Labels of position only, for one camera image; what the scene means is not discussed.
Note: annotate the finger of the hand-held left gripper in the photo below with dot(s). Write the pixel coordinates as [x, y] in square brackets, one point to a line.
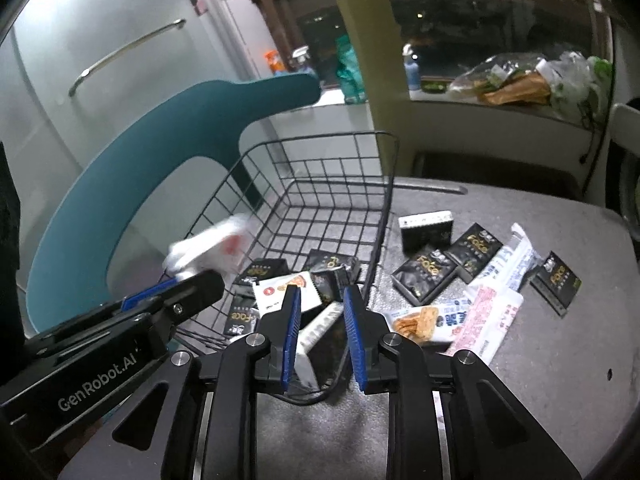
[195, 290]
[145, 296]

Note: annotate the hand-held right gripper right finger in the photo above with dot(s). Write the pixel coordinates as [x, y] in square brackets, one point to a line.
[355, 340]

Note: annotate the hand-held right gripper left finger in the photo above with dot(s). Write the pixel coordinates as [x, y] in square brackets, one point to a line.
[291, 340]

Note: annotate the white red-marked snack packet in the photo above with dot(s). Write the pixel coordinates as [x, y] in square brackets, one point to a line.
[210, 252]

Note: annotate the white biscuit snack packet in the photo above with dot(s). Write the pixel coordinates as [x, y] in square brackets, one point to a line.
[280, 292]
[425, 322]

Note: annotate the pile of black packets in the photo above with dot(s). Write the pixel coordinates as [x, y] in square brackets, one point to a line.
[425, 275]

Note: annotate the long pink wafer packet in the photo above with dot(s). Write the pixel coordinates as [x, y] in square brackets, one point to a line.
[482, 320]

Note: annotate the black white-sided tissue box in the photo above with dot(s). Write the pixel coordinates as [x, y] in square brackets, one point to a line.
[427, 227]

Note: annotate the long white wafer packet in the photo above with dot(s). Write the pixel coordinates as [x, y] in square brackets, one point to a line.
[512, 260]

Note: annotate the green round container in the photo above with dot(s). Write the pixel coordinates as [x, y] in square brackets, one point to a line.
[433, 86]

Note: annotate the teal chair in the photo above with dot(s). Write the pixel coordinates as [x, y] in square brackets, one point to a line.
[115, 175]

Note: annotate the orange-capped spray bottle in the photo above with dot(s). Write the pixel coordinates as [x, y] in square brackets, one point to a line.
[274, 62]

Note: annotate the white refrigerator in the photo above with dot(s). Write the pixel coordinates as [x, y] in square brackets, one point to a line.
[247, 35]

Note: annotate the green plastic bag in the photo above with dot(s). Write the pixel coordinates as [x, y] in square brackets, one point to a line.
[350, 72]

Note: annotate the blue spray bottle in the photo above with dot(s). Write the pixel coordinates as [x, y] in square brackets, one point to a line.
[412, 72]

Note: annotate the brown paper bag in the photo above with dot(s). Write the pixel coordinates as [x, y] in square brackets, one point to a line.
[515, 90]

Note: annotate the wooden shelf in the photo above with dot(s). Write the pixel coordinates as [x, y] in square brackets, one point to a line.
[350, 35]

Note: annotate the clear plastic food bag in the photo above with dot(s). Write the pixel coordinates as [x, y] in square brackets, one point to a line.
[495, 70]

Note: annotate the white and green plastic bags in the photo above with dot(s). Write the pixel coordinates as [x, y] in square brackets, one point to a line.
[580, 80]

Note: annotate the grey chair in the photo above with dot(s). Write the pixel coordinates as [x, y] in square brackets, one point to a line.
[625, 125]

